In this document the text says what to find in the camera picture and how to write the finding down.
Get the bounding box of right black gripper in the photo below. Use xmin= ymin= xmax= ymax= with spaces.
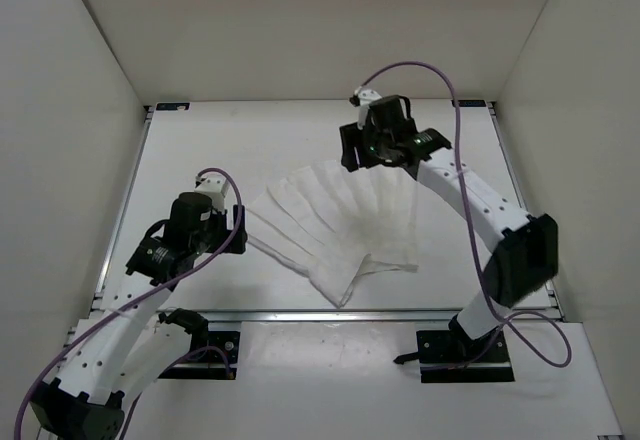
xmin=340 ymin=120 xmax=391 ymax=174

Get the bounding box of white pleated skirt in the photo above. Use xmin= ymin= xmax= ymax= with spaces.
xmin=247 ymin=160 xmax=418 ymax=308

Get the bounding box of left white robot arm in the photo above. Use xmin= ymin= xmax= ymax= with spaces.
xmin=27 ymin=192 xmax=246 ymax=439

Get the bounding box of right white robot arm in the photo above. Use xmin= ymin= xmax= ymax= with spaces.
xmin=340 ymin=89 xmax=558 ymax=361

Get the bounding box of right blue corner sticker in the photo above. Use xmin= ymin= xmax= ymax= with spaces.
xmin=451 ymin=99 xmax=486 ymax=108

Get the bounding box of blue corner sticker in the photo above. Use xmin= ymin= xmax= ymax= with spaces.
xmin=451 ymin=99 xmax=486 ymax=108
xmin=155 ymin=102 xmax=190 ymax=111

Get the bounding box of left blue corner sticker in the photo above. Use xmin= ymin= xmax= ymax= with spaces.
xmin=155 ymin=102 xmax=190 ymax=111

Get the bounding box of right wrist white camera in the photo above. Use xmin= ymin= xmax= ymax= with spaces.
xmin=348 ymin=86 xmax=382 ymax=108

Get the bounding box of wrist white camera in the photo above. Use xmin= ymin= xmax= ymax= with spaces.
xmin=348 ymin=86 xmax=382 ymax=108
xmin=194 ymin=173 xmax=230 ymax=212

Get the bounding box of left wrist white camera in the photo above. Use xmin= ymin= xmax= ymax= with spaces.
xmin=194 ymin=173 xmax=230 ymax=212

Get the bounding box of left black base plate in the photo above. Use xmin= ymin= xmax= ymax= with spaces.
xmin=160 ymin=323 xmax=241 ymax=381

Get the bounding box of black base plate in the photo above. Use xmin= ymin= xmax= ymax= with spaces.
xmin=393 ymin=330 xmax=515 ymax=384
xmin=160 ymin=323 xmax=241 ymax=381

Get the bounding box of aluminium front rail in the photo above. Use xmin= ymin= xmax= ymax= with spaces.
xmin=201 ymin=309 xmax=457 ymax=323

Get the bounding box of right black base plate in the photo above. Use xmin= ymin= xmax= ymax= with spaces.
xmin=393 ymin=330 xmax=515 ymax=384

